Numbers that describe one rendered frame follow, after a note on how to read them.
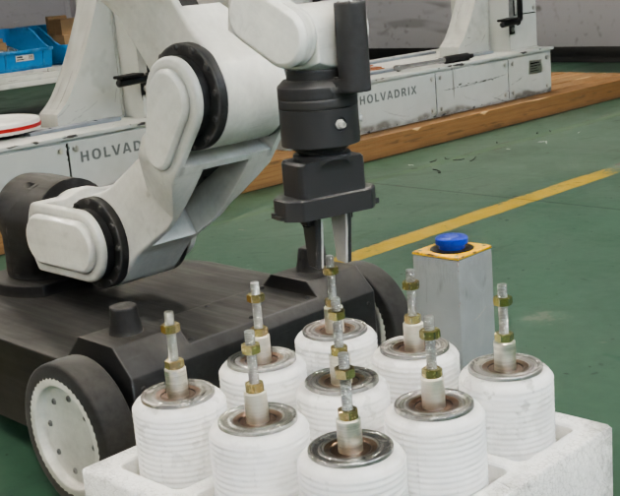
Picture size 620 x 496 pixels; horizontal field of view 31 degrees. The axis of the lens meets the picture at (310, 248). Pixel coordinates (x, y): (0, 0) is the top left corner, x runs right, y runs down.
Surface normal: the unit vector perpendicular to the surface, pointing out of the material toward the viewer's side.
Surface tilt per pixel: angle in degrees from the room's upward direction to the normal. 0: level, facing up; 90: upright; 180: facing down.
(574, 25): 90
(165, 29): 90
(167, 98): 90
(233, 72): 66
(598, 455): 90
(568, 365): 0
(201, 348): 46
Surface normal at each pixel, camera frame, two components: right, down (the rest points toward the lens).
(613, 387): -0.08, -0.97
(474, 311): 0.72, 0.11
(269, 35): -0.61, 0.24
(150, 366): 0.44, -0.59
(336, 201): 0.51, 0.17
